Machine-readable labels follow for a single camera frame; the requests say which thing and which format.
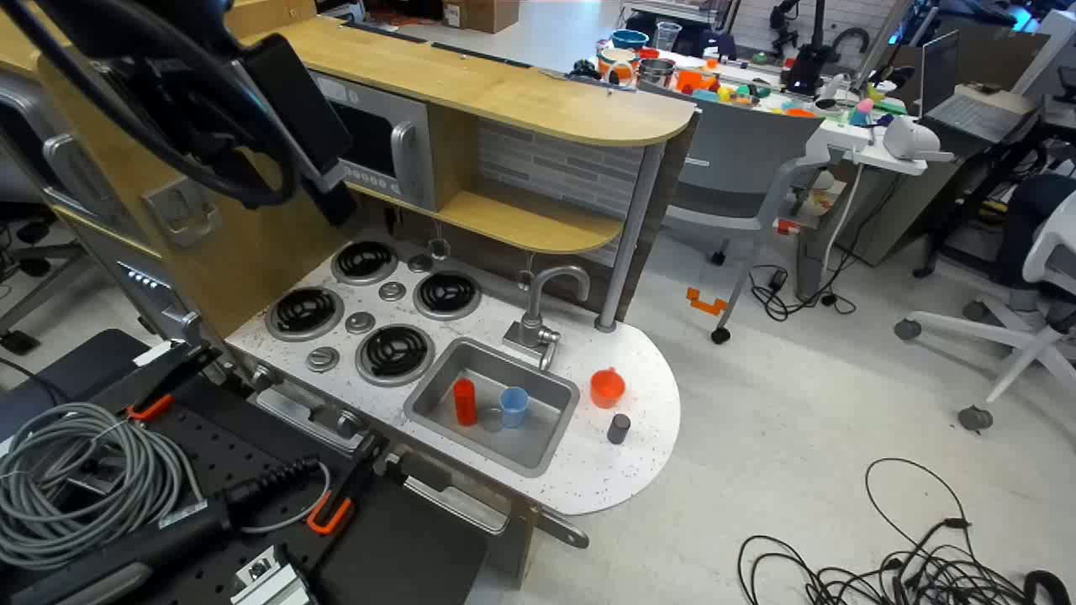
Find black tangled floor cables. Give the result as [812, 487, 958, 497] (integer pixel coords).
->
[732, 450, 1076, 605]

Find cardboard box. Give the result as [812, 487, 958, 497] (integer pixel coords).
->
[442, 0, 520, 36]

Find white table with toys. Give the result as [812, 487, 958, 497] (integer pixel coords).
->
[569, 26, 962, 183]

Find orange plastic cup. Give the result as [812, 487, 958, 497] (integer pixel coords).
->
[590, 368, 628, 410]

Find black clamp with orange handle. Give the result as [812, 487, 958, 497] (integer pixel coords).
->
[304, 434, 392, 540]
[125, 343, 227, 431]

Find black perforated base board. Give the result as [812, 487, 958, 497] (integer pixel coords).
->
[0, 329, 491, 605]

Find grey toy microwave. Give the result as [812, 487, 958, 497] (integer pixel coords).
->
[314, 74, 439, 211]

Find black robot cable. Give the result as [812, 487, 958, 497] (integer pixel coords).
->
[0, 0, 308, 211]

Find red plastic cup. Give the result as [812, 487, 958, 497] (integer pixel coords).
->
[452, 377, 481, 431]

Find small orange floor object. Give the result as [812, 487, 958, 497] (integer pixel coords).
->
[683, 285, 732, 321]

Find black toy stove burner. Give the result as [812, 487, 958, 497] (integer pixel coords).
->
[267, 285, 347, 343]
[330, 237, 401, 285]
[353, 322, 439, 390]
[410, 268, 485, 322]

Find wooden toy kitchen unit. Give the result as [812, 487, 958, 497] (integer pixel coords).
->
[0, 0, 701, 592]

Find silver sink basin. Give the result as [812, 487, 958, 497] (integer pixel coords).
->
[401, 337, 582, 478]

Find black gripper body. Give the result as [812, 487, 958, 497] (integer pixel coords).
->
[119, 0, 301, 211]

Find grey coiled cable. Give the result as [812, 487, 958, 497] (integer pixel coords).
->
[0, 402, 212, 574]

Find blue plastic cup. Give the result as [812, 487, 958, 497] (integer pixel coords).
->
[498, 388, 533, 434]

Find white rounded device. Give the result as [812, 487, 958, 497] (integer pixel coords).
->
[883, 116, 944, 170]

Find white office chair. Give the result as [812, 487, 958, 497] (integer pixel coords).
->
[893, 189, 1076, 436]

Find small silver metal bracket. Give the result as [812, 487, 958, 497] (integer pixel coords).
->
[227, 545, 314, 605]

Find silver toy faucet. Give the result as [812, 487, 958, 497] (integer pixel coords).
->
[503, 263, 594, 375]

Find dark metal bracket bar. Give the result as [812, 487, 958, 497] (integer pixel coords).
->
[520, 506, 592, 553]

